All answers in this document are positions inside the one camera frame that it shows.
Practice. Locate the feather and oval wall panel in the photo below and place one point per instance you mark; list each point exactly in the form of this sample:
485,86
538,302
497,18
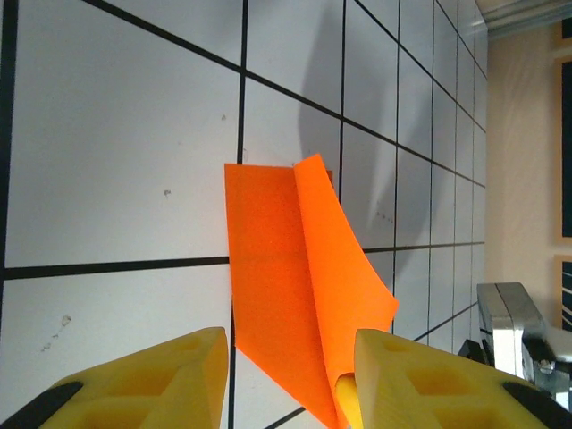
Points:
566,147

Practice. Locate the orange cloth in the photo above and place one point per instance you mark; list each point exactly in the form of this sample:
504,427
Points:
268,268

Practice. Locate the dark panel with leaf lines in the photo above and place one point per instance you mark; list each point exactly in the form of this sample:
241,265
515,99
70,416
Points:
566,290

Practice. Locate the aluminium corner post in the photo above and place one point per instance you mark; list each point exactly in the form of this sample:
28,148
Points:
527,15

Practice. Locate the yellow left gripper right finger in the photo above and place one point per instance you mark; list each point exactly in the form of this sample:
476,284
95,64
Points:
424,393

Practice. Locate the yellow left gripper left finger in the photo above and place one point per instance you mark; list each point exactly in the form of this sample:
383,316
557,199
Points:
156,389

